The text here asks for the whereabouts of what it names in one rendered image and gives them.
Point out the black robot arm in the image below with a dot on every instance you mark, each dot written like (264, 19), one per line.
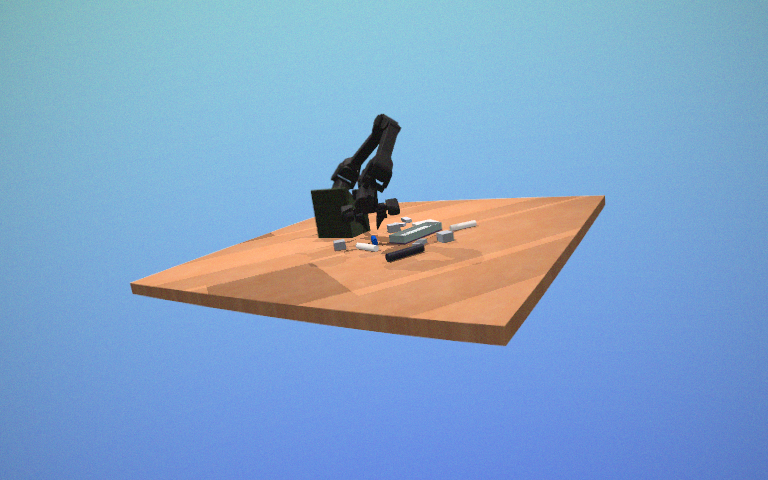
(384, 133)

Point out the black cylinder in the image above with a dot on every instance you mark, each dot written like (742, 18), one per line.
(404, 252)

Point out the computer keyboard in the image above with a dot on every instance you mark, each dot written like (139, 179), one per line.
(416, 232)

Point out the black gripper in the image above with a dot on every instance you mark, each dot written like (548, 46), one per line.
(392, 205)

